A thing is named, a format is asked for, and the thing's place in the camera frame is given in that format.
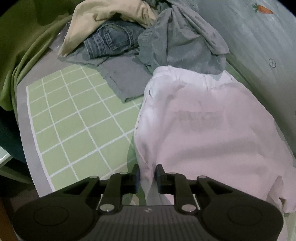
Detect green grid bed sheet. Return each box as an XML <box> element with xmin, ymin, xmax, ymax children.
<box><xmin>13</xmin><ymin>45</ymin><xmax>239</xmax><ymax>209</ymax></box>

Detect light blue carrot-print duvet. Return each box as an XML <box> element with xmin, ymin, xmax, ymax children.
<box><xmin>194</xmin><ymin>0</ymin><xmax>296</xmax><ymax>164</ymax></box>

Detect grey ribbed garment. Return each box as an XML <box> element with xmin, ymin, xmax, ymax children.
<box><xmin>137</xmin><ymin>0</ymin><xmax>230</xmax><ymax>75</ymax></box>

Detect white t-shirt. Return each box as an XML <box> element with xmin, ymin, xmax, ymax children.
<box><xmin>133</xmin><ymin>65</ymin><xmax>296</xmax><ymax>241</ymax></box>

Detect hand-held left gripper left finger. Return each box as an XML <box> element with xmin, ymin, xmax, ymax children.
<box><xmin>62</xmin><ymin>164</ymin><xmax>141</xmax><ymax>214</ymax></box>

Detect dark teal cloth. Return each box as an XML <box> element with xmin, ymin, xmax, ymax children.
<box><xmin>0</xmin><ymin>111</ymin><xmax>31</xmax><ymax>164</ymax></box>

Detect blue denim jeans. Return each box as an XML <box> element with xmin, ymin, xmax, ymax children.
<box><xmin>83</xmin><ymin>20</ymin><xmax>147</xmax><ymax>60</ymax></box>

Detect flat grey garment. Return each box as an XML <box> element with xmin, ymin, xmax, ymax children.
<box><xmin>58</xmin><ymin>49</ymin><xmax>156</xmax><ymax>103</ymax></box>

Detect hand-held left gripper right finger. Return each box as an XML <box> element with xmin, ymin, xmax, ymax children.
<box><xmin>155</xmin><ymin>164</ymin><xmax>234</xmax><ymax>214</ymax></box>

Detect green curtain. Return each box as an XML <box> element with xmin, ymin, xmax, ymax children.
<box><xmin>0</xmin><ymin>0</ymin><xmax>77</xmax><ymax>112</ymax></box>

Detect clear plastic bag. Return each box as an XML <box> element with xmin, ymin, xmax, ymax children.
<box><xmin>50</xmin><ymin>29</ymin><xmax>70</xmax><ymax>52</ymax></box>

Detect cream garment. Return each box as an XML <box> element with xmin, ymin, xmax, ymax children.
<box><xmin>57</xmin><ymin>0</ymin><xmax>158</xmax><ymax>57</ymax></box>

